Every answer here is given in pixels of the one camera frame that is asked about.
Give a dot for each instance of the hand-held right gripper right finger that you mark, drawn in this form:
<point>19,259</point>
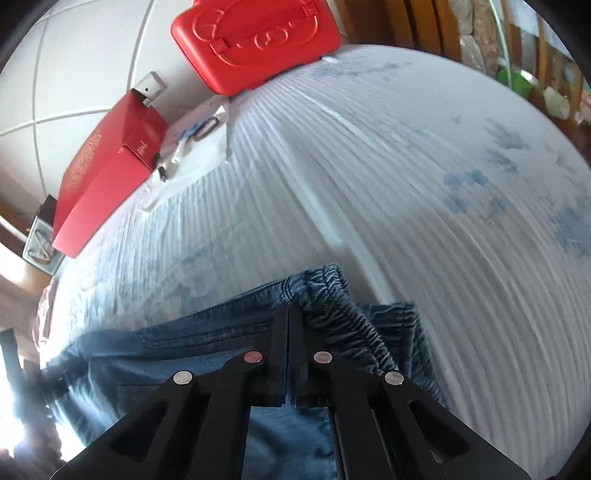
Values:
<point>298,364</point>

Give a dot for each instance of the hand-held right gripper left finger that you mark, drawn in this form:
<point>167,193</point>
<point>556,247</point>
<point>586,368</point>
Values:
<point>279,360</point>

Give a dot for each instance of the blue denim jeans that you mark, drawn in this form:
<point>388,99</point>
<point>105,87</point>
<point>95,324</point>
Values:
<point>184,350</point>

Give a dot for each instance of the striped white bed sheet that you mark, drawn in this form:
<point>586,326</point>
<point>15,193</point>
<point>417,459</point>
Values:
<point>369,184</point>

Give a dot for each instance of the clear plastic bag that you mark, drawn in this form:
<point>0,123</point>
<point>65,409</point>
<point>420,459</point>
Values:
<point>203,157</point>

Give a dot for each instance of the white pen black tip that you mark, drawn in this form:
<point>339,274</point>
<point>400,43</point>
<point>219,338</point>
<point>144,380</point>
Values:
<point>175,159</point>

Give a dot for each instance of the small blue accessory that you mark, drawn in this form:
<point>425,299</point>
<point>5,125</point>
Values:
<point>184,136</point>

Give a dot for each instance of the red gift box gold emblem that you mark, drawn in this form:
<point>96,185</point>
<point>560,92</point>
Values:
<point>101,184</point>

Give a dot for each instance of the small red plastic suitcase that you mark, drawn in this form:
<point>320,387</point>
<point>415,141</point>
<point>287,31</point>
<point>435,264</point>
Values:
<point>258,41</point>

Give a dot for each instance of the white wall socket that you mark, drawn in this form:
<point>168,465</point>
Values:
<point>150,87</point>

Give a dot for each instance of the wooden headboard post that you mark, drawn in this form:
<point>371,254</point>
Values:
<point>415,23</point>

